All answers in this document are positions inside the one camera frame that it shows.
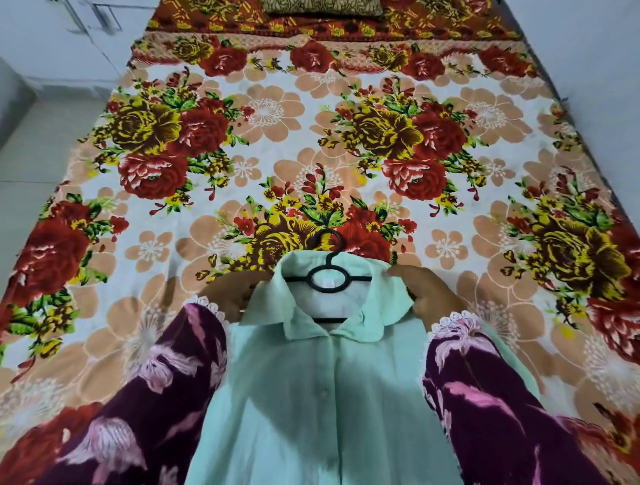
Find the grey wall conduit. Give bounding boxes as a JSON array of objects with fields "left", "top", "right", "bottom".
[{"left": 52, "top": 0, "right": 161, "bottom": 36}]

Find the person's right hand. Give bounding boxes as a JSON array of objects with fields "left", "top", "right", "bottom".
[{"left": 385, "top": 264, "right": 467, "bottom": 332}]

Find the person's left hand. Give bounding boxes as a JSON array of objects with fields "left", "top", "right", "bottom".
[{"left": 199, "top": 269, "right": 273, "bottom": 324}]

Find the black hanger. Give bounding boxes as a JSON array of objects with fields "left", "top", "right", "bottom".
[{"left": 283, "top": 228, "right": 373, "bottom": 324}]

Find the floral red and yellow bedsheet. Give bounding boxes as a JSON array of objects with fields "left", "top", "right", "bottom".
[{"left": 0, "top": 0, "right": 640, "bottom": 485}]

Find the person's left forearm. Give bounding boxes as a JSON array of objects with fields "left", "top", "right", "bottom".
[{"left": 29, "top": 295, "right": 231, "bottom": 485}]

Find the person's right forearm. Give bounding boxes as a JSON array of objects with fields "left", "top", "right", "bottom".
[{"left": 422, "top": 310, "right": 613, "bottom": 485}]

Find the mint green shirt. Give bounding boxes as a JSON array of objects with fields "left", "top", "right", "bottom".
[{"left": 185, "top": 249, "right": 542, "bottom": 485}]

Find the olive patterned cushion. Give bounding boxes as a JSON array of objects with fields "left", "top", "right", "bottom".
[{"left": 259, "top": 0, "right": 385, "bottom": 19}]

